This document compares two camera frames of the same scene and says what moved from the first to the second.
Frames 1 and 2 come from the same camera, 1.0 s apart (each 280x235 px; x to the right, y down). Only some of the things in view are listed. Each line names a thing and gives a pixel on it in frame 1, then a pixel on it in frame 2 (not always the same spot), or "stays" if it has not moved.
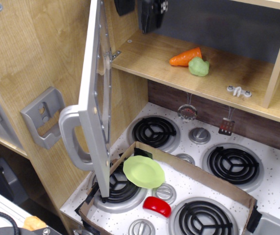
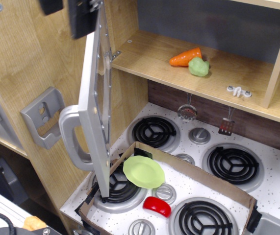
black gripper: x=152 y=13 -> x=83 y=19
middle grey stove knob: x=165 y=192 stays
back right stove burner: x=236 y=164 stays
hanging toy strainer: x=187 y=112 stays
